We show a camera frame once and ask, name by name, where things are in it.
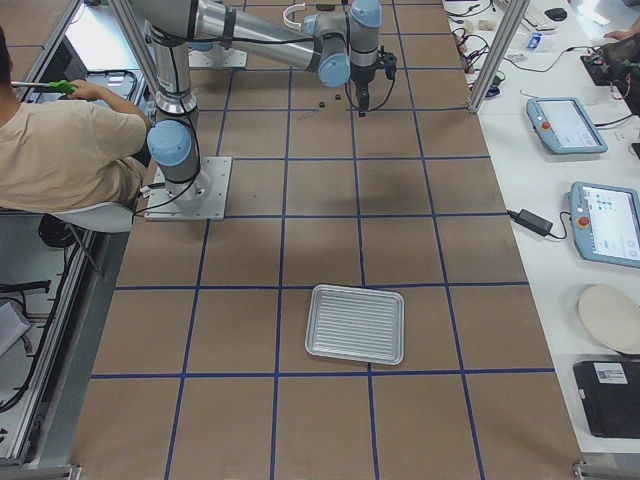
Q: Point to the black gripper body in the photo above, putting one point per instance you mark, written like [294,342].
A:
[363,81]

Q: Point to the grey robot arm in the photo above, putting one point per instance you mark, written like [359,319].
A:
[340,48]

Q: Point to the ribbed metal tray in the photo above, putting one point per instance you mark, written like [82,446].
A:
[356,324]

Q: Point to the white curved plastic part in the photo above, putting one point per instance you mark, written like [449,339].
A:
[288,16]

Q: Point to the far teach pendant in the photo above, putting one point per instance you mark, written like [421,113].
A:
[564,127]

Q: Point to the teach pendant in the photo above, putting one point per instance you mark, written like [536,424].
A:
[564,127]
[605,223]

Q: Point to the black computer mouse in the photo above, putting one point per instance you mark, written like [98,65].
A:
[557,14]

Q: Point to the black power adapter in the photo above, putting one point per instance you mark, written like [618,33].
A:
[531,221]

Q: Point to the near teach pendant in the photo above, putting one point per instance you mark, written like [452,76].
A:
[605,223]

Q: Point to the person in beige shirt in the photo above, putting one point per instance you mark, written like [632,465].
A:
[69,154]

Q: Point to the white chair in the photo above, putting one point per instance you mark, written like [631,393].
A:
[105,217]

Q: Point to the beige round plate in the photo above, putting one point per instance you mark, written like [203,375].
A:
[611,317]

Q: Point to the black tablet device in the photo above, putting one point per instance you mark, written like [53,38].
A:
[609,391]

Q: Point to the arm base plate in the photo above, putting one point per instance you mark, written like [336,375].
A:
[205,199]
[217,58]

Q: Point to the aluminium frame post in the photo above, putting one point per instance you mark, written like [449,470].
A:
[502,39]
[136,40]

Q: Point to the left aluminium frame post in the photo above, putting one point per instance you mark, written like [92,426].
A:
[136,40]

